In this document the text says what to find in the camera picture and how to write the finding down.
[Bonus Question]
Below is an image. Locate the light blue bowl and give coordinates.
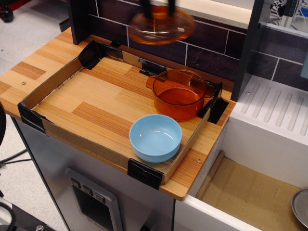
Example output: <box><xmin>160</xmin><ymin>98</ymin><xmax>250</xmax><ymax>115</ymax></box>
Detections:
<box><xmin>129</xmin><ymin>115</ymin><xmax>182</xmax><ymax>163</ymax></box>

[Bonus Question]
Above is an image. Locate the orange glass pot lid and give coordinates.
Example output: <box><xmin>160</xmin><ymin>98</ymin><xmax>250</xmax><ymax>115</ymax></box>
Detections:
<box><xmin>128</xmin><ymin>6</ymin><xmax>195</xmax><ymax>45</ymax></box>

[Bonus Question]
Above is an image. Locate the metal plate rim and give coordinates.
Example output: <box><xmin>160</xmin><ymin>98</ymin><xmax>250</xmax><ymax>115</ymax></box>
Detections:
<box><xmin>291</xmin><ymin>189</ymin><xmax>308</xmax><ymax>228</ymax></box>

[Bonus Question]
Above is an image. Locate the dark grey vertical post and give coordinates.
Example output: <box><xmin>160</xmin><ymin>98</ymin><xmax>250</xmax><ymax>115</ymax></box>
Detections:
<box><xmin>231</xmin><ymin>0</ymin><xmax>272</xmax><ymax>101</ymax></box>

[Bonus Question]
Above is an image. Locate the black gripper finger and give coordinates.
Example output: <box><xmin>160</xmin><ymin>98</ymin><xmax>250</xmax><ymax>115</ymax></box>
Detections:
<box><xmin>168</xmin><ymin>0</ymin><xmax>175</xmax><ymax>16</ymax></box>
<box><xmin>140</xmin><ymin>0</ymin><xmax>153</xmax><ymax>19</ymax></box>

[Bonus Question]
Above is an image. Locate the cardboard fence with black tape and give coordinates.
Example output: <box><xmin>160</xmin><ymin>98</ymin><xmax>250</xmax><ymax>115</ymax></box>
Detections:
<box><xmin>18</xmin><ymin>41</ymin><xmax>233</xmax><ymax>189</ymax></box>

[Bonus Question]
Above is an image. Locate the silver toy dishwasher cabinet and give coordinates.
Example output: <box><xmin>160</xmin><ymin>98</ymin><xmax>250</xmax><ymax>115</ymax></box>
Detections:
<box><xmin>13</xmin><ymin>119</ymin><xmax>175</xmax><ymax>231</ymax></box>

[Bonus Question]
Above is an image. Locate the orange glass pot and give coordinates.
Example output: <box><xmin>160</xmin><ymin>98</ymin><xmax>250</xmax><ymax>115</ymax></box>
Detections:
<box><xmin>146</xmin><ymin>69</ymin><xmax>215</xmax><ymax>121</ymax></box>

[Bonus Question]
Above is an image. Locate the white toy sink unit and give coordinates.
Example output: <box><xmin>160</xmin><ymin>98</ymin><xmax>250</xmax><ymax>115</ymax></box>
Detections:
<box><xmin>174</xmin><ymin>77</ymin><xmax>308</xmax><ymax>231</ymax></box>

